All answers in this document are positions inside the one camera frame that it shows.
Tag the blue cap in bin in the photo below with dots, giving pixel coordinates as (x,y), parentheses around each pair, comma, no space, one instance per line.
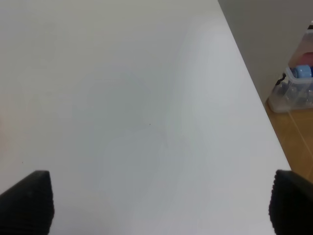
(302,71)

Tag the red object in bin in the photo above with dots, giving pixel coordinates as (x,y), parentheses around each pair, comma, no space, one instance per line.
(306,59)

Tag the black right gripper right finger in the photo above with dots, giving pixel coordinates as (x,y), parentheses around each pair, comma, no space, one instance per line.
(291,204)

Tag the clear plastic storage bin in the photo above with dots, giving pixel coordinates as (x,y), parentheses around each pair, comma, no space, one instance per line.
(290,93)

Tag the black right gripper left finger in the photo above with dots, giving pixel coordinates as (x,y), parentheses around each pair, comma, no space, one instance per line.
(27,208)

